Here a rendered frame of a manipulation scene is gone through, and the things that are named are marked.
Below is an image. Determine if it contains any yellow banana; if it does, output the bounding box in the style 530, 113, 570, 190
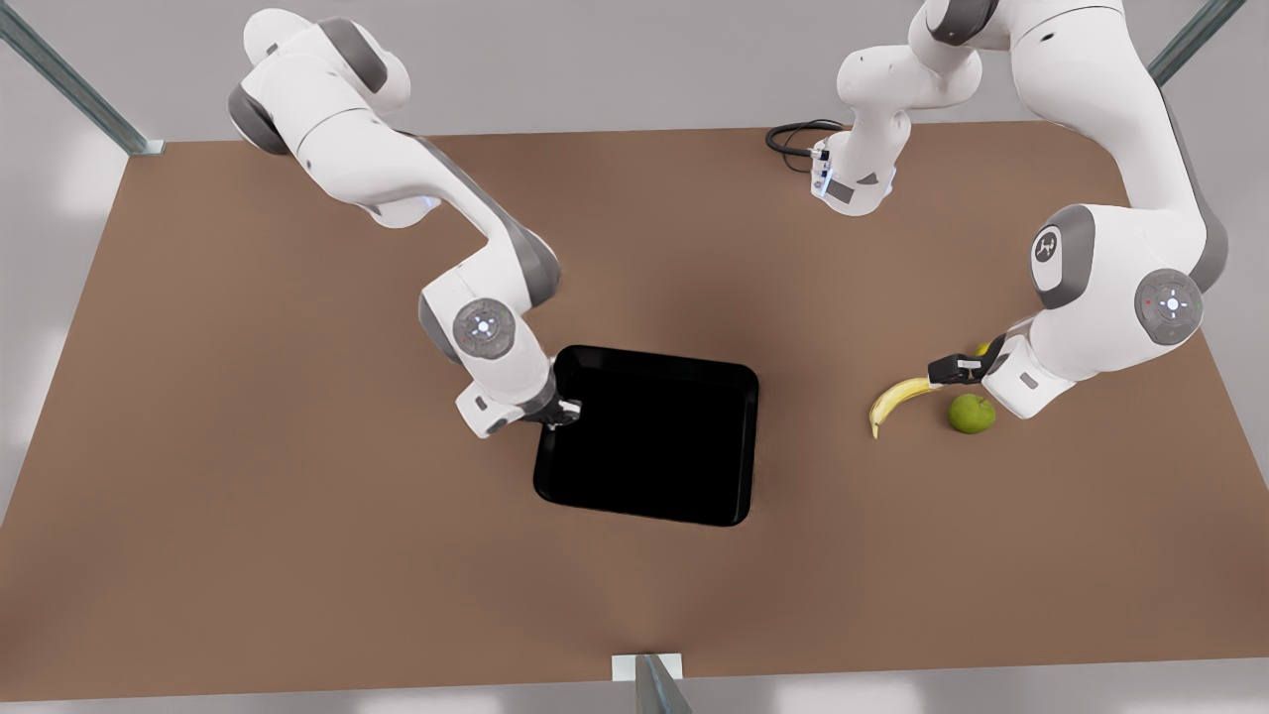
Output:
868, 341, 993, 440

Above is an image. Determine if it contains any black square tray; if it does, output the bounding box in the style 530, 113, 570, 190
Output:
532, 344, 761, 529

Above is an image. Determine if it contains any green apple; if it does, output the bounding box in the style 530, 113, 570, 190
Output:
948, 393, 997, 436

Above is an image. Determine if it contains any black cable loop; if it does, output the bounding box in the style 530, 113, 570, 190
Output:
764, 119, 847, 176

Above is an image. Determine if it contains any silver frame post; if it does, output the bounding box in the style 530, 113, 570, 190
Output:
1147, 0, 1247, 89
0, 0, 167, 158
611, 652, 696, 714

